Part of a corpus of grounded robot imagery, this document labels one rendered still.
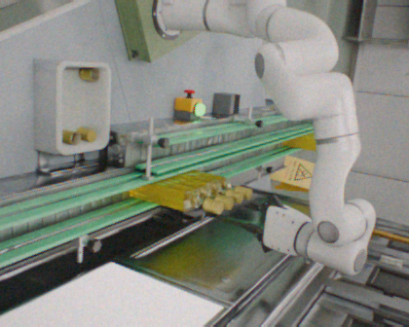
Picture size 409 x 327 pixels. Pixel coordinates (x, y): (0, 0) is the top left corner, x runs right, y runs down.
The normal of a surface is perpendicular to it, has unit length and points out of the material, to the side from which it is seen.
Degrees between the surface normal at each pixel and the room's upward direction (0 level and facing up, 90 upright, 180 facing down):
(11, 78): 0
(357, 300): 90
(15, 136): 0
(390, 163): 90
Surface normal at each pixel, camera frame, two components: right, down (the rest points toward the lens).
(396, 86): -0.52, 0.17
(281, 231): -0.72, 0.07
